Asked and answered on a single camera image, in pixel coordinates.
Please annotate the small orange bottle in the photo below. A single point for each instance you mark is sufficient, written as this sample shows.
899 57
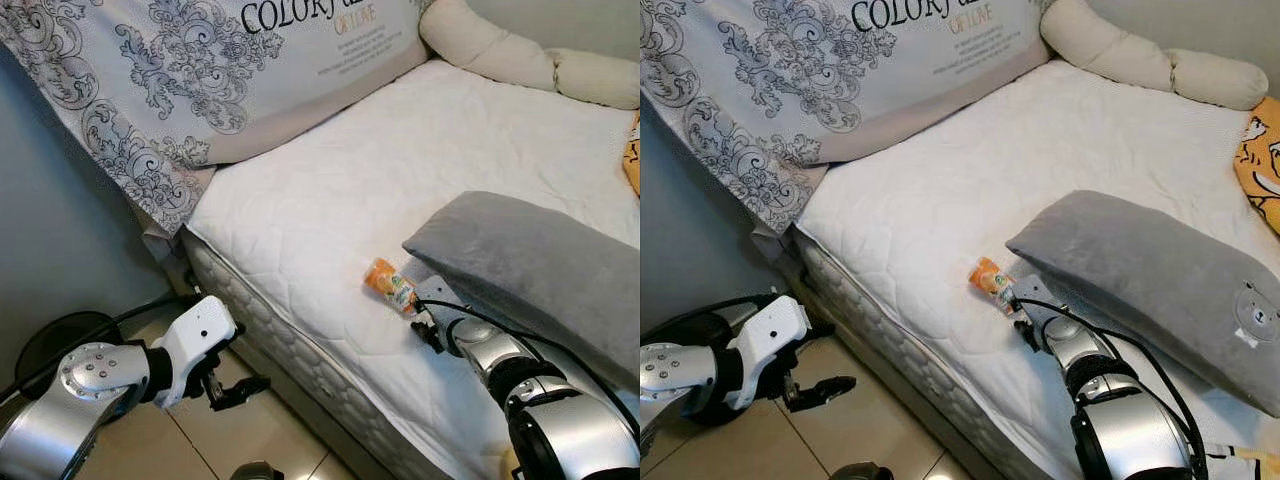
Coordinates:
388 282
990 280

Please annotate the grey bear pillow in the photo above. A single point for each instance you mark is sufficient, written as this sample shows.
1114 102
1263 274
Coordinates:
1150 280
540 270

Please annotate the yellow egg cartoon blanket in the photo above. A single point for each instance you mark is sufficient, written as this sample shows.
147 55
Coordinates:
633 155
1262 165

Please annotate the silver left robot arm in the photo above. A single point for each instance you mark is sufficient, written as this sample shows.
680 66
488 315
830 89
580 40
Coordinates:
70 400
670 385

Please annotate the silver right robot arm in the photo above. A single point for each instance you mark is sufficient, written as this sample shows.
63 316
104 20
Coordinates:
1130 440
570 440

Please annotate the dark robot foot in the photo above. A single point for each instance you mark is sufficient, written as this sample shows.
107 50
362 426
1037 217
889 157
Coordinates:
860 472
257 472

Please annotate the black round floor object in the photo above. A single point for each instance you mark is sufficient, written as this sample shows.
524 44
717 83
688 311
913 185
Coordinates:
690 330
60 345

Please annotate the white quilted mattress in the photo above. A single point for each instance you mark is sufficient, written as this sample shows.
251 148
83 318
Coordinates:
930 200
330 200

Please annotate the cream knotted bolster pillow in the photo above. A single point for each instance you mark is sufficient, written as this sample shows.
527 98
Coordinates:
500 50
1120 50

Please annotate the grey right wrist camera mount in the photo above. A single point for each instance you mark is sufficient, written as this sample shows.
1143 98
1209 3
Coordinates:
1042 295
440 292

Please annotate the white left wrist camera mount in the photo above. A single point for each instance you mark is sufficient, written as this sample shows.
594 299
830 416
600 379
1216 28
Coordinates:
775 330
200 330

